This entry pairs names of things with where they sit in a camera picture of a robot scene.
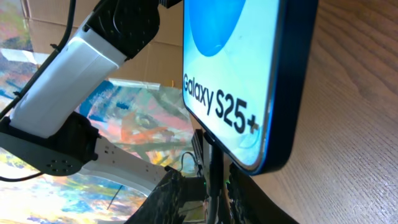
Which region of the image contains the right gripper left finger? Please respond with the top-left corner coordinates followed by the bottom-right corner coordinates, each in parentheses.
top-left (124, 170), bottom-right (185, 224)

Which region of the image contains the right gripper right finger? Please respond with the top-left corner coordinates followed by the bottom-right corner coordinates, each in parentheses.
top-left (226, 164), bottom-right (297, 224)

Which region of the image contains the blue Galaxy smartphone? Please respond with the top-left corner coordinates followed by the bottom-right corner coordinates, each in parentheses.
top-left (182, 0), bottom-right (318, 175)

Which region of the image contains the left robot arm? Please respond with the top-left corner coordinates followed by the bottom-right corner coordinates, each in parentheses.
top-left (1, 1), bottom-right (175, 195)

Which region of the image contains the colourful painted floor mat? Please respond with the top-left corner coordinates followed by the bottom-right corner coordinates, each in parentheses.
top-left (0, 0), bottom-right (200, 224)

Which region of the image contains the brown cardboard box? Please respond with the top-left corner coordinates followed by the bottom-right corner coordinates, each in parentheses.
top-left (21, 0), bottom-right (183, 88)

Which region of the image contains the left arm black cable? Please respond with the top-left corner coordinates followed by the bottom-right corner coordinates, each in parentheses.
top-left (0, 0), bottom-right (77, 183)

